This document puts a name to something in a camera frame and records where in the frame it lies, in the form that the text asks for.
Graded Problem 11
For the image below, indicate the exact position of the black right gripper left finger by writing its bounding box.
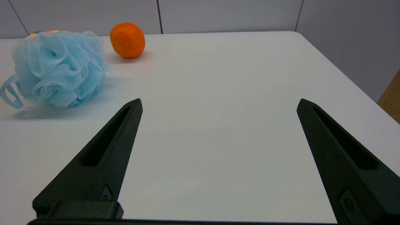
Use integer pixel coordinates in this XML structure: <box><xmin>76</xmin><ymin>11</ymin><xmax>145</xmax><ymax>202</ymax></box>
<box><xmin>32</xmin><ymin>99</ymin><xmax>143</xmax><ymax>219</ymax></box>

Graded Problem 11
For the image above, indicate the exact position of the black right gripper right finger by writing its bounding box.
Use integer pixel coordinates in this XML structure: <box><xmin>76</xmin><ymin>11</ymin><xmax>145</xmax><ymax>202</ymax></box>
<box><xmin>297</xmin><ymin>99</ymin><xmax>400</xmax><ymax>224</ymax></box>

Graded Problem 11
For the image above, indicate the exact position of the orange fruit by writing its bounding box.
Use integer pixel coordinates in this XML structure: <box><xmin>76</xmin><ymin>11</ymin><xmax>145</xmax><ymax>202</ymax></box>
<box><xmin>110</xmin><ymin>22</ymin><xmax>146</xmax><ymax>59</ymax></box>

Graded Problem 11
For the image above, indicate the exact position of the light blue mesh bath loofah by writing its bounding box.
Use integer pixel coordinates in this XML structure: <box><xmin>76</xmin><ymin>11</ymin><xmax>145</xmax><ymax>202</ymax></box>
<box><xmin>0</xmin><ymin>30</ymin><xmax>110</xmax><ymax>109</ymax></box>

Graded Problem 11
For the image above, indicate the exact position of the multicolour puzzle cube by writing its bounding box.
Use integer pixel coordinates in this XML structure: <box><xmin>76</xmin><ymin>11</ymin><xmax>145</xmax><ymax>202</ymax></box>
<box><xmin>30</xmin><ymin>30</ymin><xmax>60</xmax><ymax>37</ymax></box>

